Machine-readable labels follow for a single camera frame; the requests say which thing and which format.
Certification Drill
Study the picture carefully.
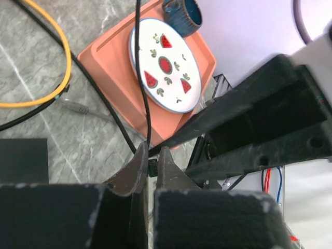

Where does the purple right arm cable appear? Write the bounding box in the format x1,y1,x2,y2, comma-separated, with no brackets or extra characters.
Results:
293,0,313,45

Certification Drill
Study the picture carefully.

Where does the black network switch box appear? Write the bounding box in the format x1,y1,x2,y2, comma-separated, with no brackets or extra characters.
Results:
1,139,49,184

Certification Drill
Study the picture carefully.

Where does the grey ethernet cable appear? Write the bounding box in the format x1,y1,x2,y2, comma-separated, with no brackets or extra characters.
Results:
61,98,146,142

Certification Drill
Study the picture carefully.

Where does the blue ceramic mug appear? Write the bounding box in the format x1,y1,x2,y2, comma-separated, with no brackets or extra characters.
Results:
162,0,203,37

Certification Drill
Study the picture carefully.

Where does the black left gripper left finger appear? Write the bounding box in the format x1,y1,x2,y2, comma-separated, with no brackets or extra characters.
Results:
1,142,148,248

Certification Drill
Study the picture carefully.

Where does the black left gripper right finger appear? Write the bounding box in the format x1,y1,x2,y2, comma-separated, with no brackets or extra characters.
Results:
154,147,291,248

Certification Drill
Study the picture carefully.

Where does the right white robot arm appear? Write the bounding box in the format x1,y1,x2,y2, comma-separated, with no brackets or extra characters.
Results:
149,33,331,182

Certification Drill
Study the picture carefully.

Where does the black cable with teal plugs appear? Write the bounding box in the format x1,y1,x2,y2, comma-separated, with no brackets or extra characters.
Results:
0,0,138,155

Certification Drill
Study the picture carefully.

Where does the yellow ethernet cable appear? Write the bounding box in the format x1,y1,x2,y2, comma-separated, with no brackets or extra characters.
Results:
0,0,73,109

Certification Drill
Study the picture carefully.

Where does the white watermelon pattern plate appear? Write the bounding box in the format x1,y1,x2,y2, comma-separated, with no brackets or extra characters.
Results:
139,18,202,113

